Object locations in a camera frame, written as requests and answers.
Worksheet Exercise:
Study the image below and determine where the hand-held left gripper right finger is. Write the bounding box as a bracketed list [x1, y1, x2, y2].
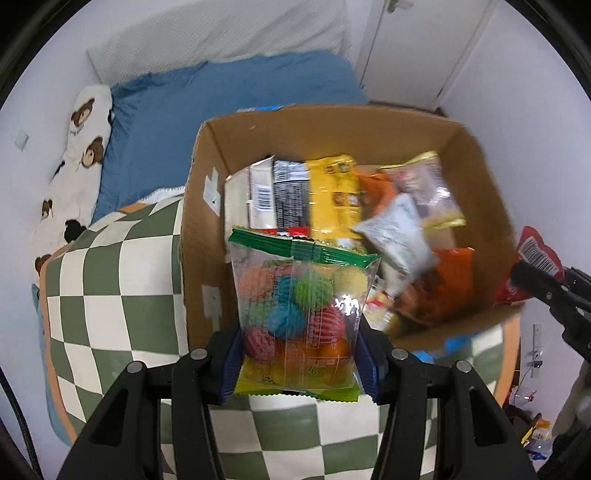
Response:
[353, 318, 539, 480]

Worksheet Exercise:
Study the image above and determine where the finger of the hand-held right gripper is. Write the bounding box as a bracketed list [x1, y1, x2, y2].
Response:
[508, 261, 573, 308]

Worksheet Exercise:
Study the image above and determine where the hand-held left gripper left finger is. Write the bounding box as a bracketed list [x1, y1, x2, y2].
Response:
[56, 329, 245, 480]

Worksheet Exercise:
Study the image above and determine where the red snack packet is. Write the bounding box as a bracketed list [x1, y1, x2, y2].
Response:
[492, 226, 565, 308]

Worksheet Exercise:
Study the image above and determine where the clear bag of colourful balls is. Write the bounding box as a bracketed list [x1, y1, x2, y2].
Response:
[228, 226, 382, 401]

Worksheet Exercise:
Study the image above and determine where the yellow clear snack bag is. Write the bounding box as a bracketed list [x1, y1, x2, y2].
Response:
[379, 151, 466, 229]

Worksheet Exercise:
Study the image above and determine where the white snack packet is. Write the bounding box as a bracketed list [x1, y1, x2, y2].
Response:
[225, 157, 278, 232]

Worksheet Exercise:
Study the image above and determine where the cardboard box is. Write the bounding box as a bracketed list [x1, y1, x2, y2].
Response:
[179, 104, 525, 365]

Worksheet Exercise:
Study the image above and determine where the small yellow snack packet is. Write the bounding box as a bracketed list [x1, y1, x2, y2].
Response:
[365, 277, 407, 335]

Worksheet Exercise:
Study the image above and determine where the large orange snack packet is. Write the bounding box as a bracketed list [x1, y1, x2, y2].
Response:
[397, 247, 476, 326]

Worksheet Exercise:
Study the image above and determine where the green checkered blanket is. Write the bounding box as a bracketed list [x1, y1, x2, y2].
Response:
[39, 198, 520, 480]

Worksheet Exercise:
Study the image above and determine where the yellow wrapper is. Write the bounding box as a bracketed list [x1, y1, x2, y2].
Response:
[522, 418, 552, 444]

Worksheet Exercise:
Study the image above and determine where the silver snack packet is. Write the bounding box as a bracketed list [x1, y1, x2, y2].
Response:
[353, 193, 439, 282]

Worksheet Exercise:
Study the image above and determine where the black snack packet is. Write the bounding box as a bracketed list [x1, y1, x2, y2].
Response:
[272, 159, 311, 230]

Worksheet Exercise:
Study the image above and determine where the light blue mattress sheet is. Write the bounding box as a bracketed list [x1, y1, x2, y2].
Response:
[30, 284, 75, 446]

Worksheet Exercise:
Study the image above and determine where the blue bedsheet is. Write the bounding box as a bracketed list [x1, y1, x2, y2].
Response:
[92, 48, 370, 222]

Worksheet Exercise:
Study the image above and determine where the white door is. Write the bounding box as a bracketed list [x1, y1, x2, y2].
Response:
[358, 0, 502, 112]

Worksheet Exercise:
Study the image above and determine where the bear print pillow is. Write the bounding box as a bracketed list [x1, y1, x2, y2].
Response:
[30, 84, 114, 284]

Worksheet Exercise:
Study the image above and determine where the white pillow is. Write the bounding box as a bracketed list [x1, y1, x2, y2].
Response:
[88, 0, 352, 84]

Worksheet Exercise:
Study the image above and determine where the white wall socket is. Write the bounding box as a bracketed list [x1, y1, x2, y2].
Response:
[531, 323, 543, 379]

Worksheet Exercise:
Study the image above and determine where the black cable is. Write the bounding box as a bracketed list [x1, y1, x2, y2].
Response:
[0, 369, 44, 480]

